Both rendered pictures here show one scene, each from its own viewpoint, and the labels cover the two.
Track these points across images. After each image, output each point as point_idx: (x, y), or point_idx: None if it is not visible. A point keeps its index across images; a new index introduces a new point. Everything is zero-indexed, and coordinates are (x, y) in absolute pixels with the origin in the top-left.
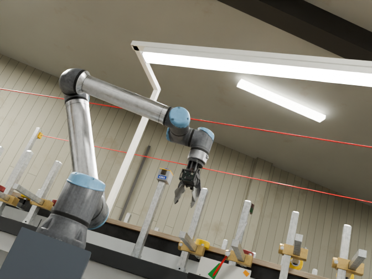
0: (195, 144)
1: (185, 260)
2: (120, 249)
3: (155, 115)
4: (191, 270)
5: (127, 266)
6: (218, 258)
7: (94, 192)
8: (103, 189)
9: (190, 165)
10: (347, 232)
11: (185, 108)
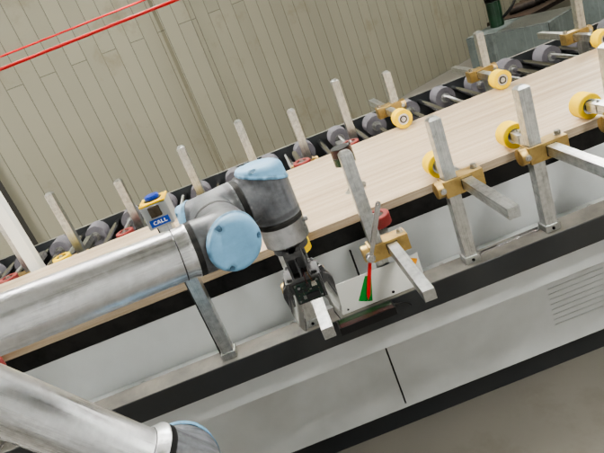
0: (267, 219)
1: (312, 306)
2: (170, 333)
3: (178, 283)
4: None
5: (235, 379)
6: (326, 236)
7: None
8: None
9: (297, 270)
10: (527, 100)
11: (233, 217)
